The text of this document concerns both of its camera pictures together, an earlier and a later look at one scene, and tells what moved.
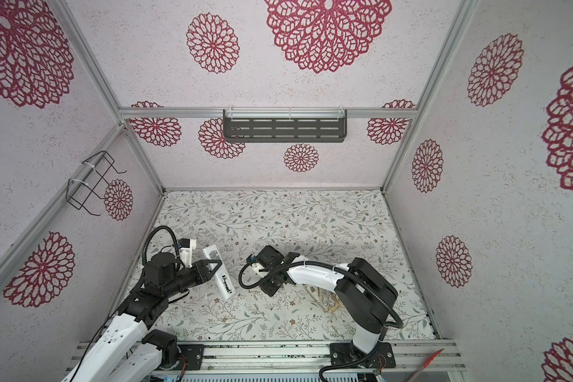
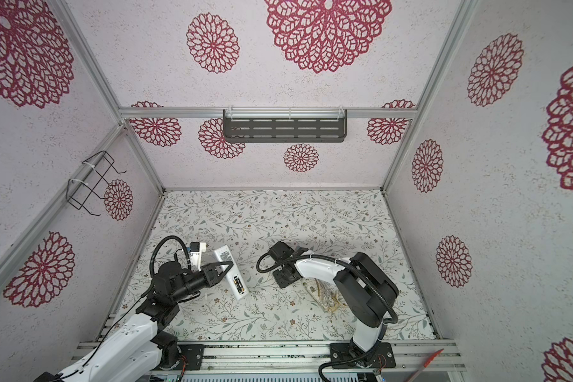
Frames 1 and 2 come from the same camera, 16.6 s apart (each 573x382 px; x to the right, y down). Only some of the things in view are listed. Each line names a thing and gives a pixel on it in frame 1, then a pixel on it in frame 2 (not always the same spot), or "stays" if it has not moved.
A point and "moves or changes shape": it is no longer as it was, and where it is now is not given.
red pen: (432, 358) stays
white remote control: (223, 278) moves or changes shape
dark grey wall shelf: (285, 125) stays
